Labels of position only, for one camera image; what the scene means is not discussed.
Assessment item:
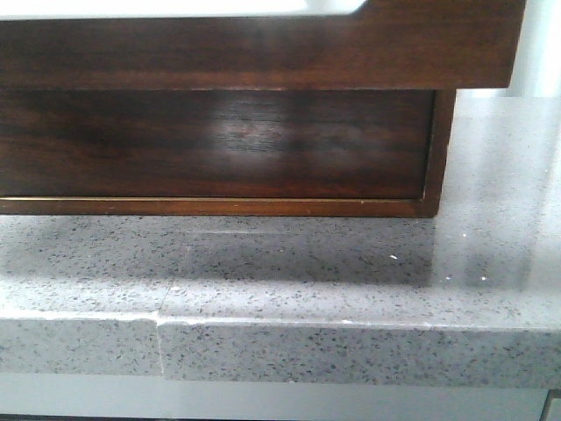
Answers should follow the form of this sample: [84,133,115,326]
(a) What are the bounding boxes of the wooden drawer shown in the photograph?
[0,87,436,201]
[1,1,525,90]

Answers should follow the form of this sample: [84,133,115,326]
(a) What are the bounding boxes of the dark wooden drawer cabinet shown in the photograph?
[0,87,458,219]

